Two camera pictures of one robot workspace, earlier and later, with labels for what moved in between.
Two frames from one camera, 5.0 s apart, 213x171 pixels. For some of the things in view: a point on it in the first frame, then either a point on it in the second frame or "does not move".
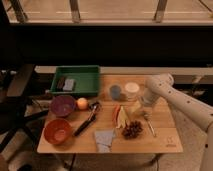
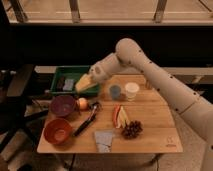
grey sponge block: [68, 84] does not move
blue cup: [115, 91] does not move
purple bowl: [63, 105] does not move
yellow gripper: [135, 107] -> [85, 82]
